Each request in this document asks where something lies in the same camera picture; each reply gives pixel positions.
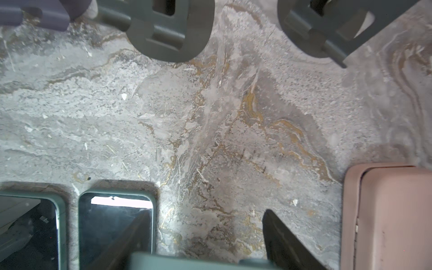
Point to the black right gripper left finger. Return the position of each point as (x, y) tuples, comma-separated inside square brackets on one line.
[(137, 237)]

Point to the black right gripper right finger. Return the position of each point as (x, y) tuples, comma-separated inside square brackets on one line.
[(283, 248)]

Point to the dark phone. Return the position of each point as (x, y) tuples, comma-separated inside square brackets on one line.
[(33, 231), (146, 261)]

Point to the dark phone front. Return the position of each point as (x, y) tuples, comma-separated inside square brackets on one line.
[(33, 231)]

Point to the pink phone case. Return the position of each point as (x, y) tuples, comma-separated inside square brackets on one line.
[(387, 218)]

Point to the grey round tall stand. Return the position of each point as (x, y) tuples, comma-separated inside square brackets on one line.
[(171, 31)]

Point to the grey stand of blue phone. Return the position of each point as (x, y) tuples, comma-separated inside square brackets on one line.
[(52, 14)]

